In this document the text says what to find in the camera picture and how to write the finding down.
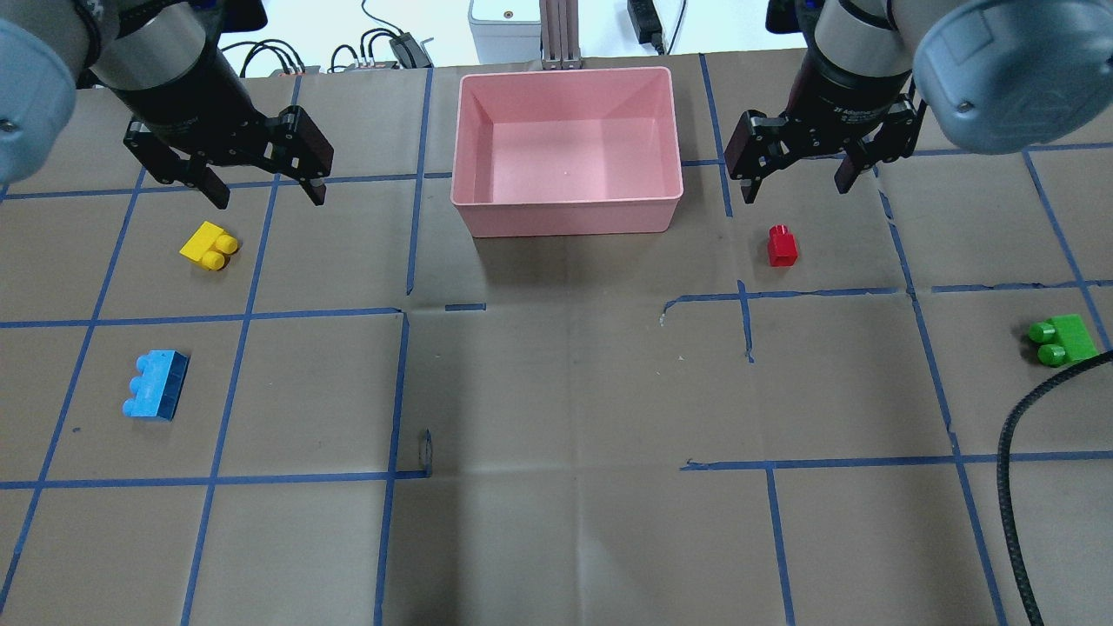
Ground aluminium frame post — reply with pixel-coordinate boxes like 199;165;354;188
539;0;582;70

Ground black power adapter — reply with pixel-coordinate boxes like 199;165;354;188
626;0;664;53

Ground pink plastic box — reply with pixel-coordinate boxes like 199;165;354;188
450;66;683;238

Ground black cables bundle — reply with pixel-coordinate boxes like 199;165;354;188
217;0;436;81

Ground black braided cable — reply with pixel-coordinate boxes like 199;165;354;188
996;349;1113;626

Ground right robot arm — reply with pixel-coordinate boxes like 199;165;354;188
723;1;1112;203

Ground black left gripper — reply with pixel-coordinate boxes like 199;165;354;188
119;38;335;211

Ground red toy block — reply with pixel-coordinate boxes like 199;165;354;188
767;224;799;267

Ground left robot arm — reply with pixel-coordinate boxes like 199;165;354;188
1;1;334;211

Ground grey box device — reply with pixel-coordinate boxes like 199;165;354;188
467;1;541;63

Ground yellow toy block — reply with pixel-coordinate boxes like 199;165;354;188
179;221;240;272

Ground green toy block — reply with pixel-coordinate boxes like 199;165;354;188
1026;314;1099;368

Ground blue toy block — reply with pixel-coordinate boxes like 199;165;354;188
122;350;190;423

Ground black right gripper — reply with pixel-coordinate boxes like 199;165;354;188
723;49;926;203

